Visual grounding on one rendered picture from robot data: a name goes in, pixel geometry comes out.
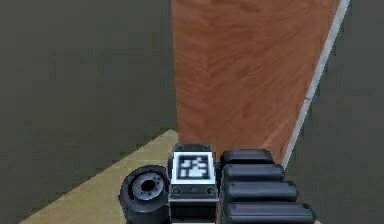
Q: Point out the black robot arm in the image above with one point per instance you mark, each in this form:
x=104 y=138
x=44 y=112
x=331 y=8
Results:
x=256 y=191

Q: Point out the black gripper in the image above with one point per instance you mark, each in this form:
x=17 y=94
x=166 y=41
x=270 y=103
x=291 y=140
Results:
x=145 y=193

